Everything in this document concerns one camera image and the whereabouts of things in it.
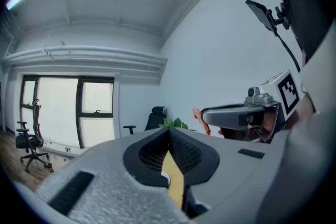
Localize black chest-mounted phone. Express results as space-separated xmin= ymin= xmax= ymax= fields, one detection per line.
xmin=245 ymin=0 xmax=278 ymax=36

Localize white plate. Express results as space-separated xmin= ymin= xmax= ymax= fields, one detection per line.
xmin=161 ymin=170 xmax=172 ymax=185

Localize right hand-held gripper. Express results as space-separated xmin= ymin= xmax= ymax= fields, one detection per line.
xmin=201 ymin=69 xmax=300 ymax=144

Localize black office chair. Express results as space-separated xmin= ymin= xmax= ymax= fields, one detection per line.
xmin=123 ymin=106 xmax=166 ymax=136

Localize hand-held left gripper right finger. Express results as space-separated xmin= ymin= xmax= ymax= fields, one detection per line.
xmin=167 ymin=127 xmax=288 ymax=224

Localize green leafy plant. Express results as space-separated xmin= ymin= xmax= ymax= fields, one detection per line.
xmin=159 ymin=117 xmax=197 ymax=132

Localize black framed window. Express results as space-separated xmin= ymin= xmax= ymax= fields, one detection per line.
xmin=20 ymin=74 xmax=116 ymax=150

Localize person's right hand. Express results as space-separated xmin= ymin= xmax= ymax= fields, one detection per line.
xmin=248 ymin=110 xmax=276 ymax=137

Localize white ceiling pipes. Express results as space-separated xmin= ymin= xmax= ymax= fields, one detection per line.
xmin=1 ymin=45 xmax=169 ymax=74

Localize grey mesh office chair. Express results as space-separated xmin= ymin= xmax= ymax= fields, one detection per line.
xmin=15 ymin=99 xmax=50 ymax=174

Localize black phone mount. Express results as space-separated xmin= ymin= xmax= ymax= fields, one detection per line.
xmin=266 ymin=2 xmax=291 ymax=31

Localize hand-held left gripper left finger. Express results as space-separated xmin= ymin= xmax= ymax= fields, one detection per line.
xmin=34 ymin=127 xmax=196 ymax=224

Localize black phone cable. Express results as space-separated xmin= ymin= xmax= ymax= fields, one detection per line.
xmin=275 ymin=33 xmax=301 ymax=73

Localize person's right forearm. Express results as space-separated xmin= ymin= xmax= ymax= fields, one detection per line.
xmin=285 ymin=93 xmax=316 ymax=132

